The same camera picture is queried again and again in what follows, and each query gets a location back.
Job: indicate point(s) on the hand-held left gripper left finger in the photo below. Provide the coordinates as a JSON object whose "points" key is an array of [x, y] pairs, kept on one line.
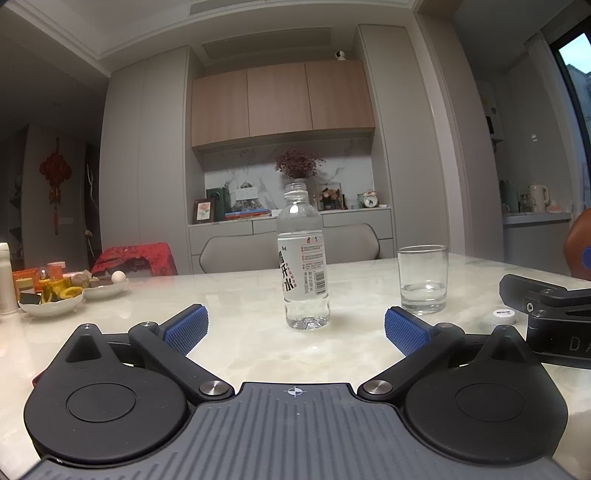
{"points": [[187, 327]]}

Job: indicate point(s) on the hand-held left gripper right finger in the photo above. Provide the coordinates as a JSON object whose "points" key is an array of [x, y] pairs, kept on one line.
{"points": [[408, 330]]}

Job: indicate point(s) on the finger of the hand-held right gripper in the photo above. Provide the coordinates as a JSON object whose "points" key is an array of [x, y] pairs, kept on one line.
{"points": [[540, 293]]}

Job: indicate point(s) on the clear drinking glass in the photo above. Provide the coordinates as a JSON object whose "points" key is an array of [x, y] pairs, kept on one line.
{"points": [[422, 295]]}

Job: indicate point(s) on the white bottle cap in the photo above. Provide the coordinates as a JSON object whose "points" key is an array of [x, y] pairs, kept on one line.
{"points": [[503, 316]]}

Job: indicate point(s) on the clear plastic water bottle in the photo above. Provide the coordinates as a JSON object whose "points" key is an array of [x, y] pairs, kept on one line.
{"points": [[302, 277]]}

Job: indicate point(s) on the white plastic bottle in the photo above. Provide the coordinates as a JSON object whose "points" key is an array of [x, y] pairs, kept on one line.
{"points": [[7, 281]]}

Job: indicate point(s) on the grey kitchen counter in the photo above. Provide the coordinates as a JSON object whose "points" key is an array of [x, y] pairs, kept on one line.
{"points": [[535, 240]]}

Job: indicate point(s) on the orange-brown rounded object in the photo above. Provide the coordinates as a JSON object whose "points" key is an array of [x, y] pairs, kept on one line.
{"points": [[575, 244]]}

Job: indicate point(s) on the white egg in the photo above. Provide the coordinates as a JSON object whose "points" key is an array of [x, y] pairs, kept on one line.
{"points": [[118, 277]]}

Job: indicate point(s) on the white plate with egg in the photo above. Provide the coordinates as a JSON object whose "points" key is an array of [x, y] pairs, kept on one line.
{"points": [[108, 290]]}

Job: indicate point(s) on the grey dining chair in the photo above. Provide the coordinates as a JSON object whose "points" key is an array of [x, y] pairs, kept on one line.
{"points": [[235, 254], [353, 244]]}

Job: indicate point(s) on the red patterned cloth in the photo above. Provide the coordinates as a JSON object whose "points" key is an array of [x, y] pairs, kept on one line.
{"points": [[134, 256]]}

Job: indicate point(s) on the small glass jar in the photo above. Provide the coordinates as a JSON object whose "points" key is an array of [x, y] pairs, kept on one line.
{"points": [[524, 204]]}

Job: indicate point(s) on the white kettle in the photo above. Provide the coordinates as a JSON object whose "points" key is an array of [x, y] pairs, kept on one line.
{"points": [[538, 198]]}

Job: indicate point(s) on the green jar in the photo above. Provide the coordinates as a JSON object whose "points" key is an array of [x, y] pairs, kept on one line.
{"points": [[509, 196]]}

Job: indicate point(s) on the grey sideboard cabinet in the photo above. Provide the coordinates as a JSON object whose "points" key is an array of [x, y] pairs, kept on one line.
{"points": [[351, 219]]}

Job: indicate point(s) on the stack of books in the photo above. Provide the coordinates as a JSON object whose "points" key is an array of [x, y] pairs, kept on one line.
{"points": [[247, 213]]}

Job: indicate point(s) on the green box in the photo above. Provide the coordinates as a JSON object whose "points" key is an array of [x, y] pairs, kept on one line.
{"points": [[218, 201]]}

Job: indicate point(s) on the alarm clock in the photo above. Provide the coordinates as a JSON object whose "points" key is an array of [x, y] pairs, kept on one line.
{"points": [[371, 199]]}

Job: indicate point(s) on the white plate with yellow food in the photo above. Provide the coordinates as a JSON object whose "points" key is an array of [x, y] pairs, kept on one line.
{"points": [[51, 307]]}

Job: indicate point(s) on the clear wrapped package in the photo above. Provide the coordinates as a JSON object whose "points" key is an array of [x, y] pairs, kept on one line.
{"points": [[247, 196]]}

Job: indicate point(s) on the glass flower display case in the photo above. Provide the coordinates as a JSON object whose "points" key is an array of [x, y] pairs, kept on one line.
{"points": [[330, 197]]}

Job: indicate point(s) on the bare branch decoration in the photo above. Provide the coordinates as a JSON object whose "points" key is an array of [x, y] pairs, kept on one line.
{"points": [[91, 194]]}

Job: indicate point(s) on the orange box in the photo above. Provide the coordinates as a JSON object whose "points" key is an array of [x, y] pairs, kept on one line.
{"points": [[25, 279]]}

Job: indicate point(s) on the window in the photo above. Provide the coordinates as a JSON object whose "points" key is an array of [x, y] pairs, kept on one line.
{"points": [[577, 115]]}

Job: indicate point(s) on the dried flower bouquet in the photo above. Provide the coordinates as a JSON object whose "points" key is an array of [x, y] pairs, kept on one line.
{"points": [[300, 162]]}

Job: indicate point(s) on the ceiling air vent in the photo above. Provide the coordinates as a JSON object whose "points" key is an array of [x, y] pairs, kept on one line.
{"points": [[268, 41]]}

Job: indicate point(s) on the brown picture frame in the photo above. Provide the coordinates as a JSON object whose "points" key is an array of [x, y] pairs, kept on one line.
{"points": [[202, 211]]}

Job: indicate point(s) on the red knot wall ornament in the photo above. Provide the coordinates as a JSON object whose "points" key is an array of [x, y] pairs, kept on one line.
{"points": [[55, 170]]}

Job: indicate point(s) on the wooden wall cabinet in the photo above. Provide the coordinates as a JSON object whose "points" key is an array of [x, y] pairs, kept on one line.
{"points": [[277, 101]]}

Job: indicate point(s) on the white security camera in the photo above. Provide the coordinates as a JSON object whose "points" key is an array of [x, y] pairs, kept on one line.
{"points": [[340, 55]]}

